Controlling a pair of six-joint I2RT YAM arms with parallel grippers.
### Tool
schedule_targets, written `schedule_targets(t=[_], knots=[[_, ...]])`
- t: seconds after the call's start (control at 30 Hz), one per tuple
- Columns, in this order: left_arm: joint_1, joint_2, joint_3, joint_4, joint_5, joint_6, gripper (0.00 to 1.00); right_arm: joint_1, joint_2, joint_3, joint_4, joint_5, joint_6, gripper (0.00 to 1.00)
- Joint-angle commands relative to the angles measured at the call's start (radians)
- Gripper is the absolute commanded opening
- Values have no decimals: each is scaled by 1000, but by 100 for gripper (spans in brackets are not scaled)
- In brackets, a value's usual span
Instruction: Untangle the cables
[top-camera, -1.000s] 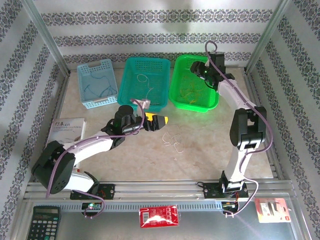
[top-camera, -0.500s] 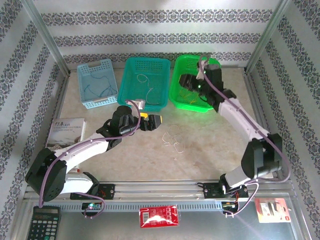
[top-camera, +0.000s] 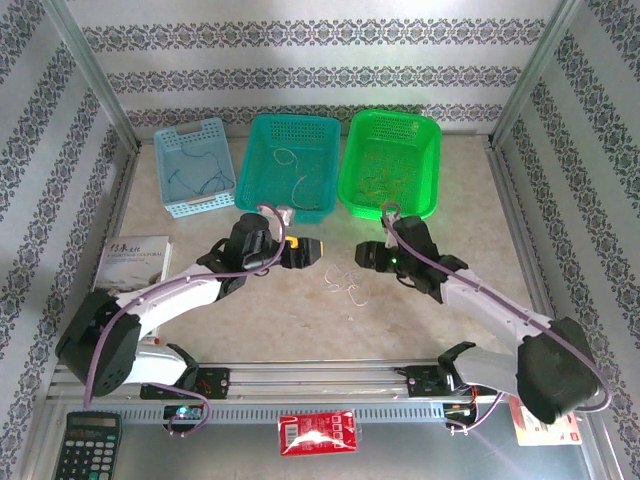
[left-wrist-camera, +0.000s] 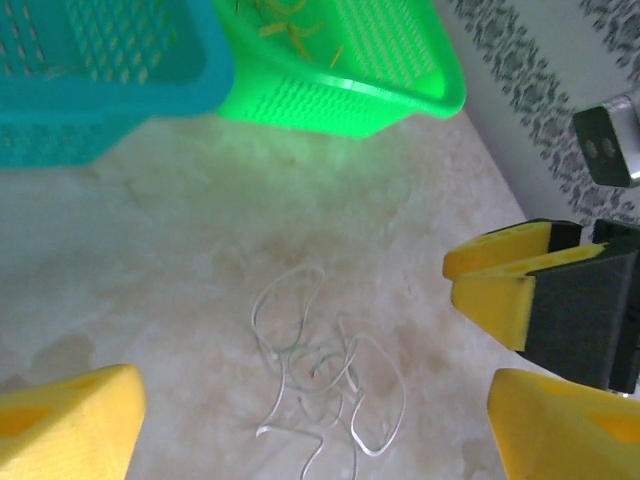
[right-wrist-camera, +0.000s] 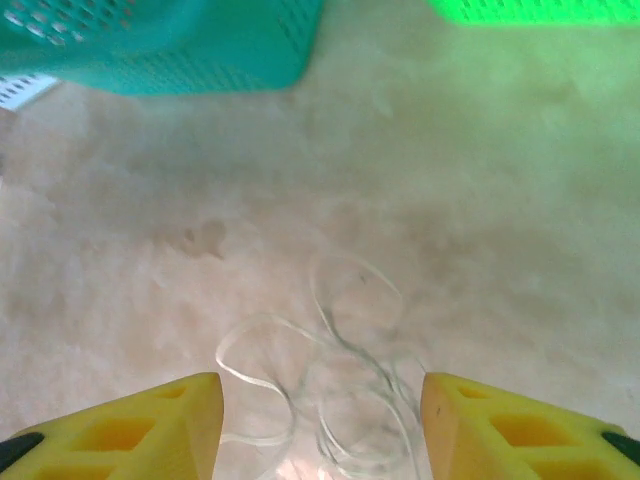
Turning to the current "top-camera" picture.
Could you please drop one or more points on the light blue plastic basket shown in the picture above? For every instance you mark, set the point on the light blue plastic basket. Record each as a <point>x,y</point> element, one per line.
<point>190,140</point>

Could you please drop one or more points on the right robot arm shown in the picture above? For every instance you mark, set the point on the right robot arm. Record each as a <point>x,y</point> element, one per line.
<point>492,312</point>

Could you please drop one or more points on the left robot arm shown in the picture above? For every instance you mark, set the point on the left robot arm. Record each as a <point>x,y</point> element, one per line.
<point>170,300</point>

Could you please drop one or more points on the teal plastic basket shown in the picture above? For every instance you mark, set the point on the teal plastic basket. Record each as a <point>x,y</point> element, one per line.
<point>310,150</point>

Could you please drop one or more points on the green plastic basket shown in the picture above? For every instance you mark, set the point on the green plastic basket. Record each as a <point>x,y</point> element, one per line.
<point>415,150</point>

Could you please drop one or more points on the white book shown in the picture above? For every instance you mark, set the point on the white book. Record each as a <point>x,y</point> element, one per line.
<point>132,255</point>

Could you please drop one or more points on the right controller board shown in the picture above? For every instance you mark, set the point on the right controller board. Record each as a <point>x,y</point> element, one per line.
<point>457,410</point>

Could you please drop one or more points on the controller board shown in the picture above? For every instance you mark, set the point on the controller board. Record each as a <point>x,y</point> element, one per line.
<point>182,412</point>
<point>457,410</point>

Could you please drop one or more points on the red shiny package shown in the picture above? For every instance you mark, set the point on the red shiny package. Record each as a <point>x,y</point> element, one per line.
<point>317,432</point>

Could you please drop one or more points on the left controller board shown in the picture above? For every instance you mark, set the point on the left controller board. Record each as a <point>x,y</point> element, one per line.
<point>182,412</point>

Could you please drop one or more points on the red white card package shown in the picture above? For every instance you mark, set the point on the red white card package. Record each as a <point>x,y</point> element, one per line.
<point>570,437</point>

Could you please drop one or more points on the black calculator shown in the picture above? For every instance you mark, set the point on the black calculator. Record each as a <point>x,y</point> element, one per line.
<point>87,445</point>

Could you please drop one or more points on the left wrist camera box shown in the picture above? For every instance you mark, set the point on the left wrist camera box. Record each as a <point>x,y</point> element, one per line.
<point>286,214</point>

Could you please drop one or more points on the aluminium side rail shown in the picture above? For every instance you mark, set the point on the aluminium side rail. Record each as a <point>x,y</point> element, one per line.
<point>122,200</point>
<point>510,200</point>

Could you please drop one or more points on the aluminium mounting rail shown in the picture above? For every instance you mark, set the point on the aluminium mounting rail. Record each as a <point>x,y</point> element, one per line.
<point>310,380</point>

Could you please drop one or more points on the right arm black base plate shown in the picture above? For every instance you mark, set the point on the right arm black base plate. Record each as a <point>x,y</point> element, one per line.
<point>422,382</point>

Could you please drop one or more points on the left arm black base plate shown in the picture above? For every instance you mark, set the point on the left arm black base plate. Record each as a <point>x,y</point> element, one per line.
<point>217,382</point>

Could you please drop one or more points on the aluminium frame post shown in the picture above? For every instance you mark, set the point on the aluminium frame post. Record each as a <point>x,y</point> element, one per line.
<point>534,75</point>
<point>92,75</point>

